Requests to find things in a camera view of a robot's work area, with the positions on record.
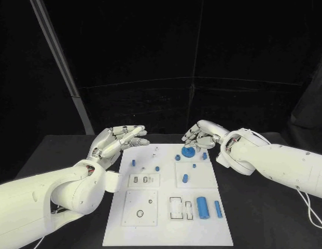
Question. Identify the blue plug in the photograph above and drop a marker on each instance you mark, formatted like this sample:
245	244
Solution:
177	157
204	155

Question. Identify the blue gear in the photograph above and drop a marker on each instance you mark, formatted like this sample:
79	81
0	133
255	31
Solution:
187	151

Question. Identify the thick long blue cylinder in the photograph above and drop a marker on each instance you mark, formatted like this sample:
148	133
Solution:
203	208

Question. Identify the grey metal pole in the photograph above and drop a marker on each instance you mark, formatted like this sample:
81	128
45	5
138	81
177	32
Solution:
62	68

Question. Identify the white task board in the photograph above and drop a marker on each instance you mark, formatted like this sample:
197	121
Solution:
166	223

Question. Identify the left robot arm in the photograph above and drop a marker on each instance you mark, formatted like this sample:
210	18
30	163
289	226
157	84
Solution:
23	198

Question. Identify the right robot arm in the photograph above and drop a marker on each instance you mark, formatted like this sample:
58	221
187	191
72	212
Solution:
286	165

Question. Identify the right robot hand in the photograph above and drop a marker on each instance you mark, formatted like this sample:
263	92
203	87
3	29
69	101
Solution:
203	134

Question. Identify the thin long blue cylinder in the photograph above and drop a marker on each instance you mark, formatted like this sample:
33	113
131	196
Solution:
217	209

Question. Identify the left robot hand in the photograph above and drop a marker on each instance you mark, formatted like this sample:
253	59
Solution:
115	142

